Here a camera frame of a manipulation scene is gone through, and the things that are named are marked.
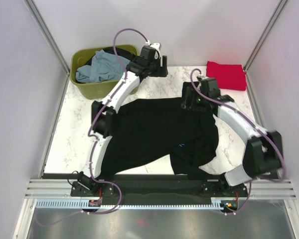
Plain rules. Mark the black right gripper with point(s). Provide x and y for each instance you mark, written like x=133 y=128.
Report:
x=191 y=94

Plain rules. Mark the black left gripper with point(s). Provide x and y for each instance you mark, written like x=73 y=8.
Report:
x=161 y=71

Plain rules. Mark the black t shirt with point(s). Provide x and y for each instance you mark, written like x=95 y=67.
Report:
x=149 y=129

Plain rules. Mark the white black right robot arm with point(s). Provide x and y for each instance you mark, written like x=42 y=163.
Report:
x=263 y=151

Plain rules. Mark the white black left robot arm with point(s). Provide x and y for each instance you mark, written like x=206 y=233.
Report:
x=104 y=126

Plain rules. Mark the black garment in bin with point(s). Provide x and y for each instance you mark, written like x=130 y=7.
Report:
x=126 y=53

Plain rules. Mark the folded red t shirt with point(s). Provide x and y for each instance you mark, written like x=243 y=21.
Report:
x=230 y=77

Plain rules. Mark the light blue t shirt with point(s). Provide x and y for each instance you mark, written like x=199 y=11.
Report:
x=103 y=66

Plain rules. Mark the olive green plastic bin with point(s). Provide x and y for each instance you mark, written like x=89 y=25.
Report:
x=89 y=90

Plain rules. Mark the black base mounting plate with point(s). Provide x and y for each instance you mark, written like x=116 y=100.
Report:
x=155 y=190

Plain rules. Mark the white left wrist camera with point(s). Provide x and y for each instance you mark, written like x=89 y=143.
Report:
x=155 y=45

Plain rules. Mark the right aluminium corner post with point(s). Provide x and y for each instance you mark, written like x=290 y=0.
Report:
x=266 y=32

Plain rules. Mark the aluminium corner post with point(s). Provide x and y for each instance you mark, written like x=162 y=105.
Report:
x=47 y=34
x=266 y=32

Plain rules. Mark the left aluminium corner post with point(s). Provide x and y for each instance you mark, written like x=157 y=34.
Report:
x=47 y=34

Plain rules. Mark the slotted cable duct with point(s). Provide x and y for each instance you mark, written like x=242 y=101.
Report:
x=86 y=204

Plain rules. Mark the aluminium front rail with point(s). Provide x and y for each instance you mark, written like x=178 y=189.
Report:
x=48 y=189

